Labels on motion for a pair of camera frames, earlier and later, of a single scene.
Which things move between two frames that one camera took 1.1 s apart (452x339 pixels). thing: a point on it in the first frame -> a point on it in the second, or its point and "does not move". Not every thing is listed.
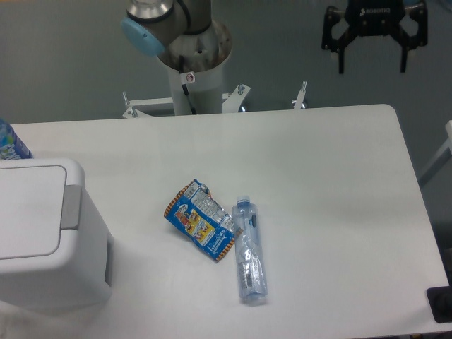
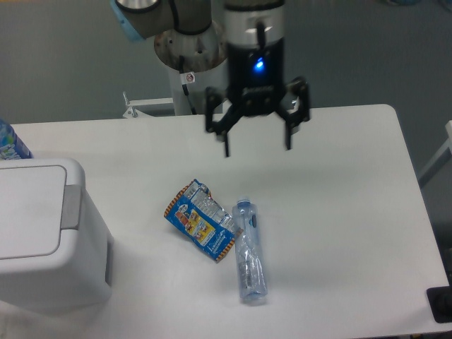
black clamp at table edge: [440, 301] does not move
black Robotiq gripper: [376, 18] -> [256, 82]
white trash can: [56, 253] does not move
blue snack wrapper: [193, 210] does not move
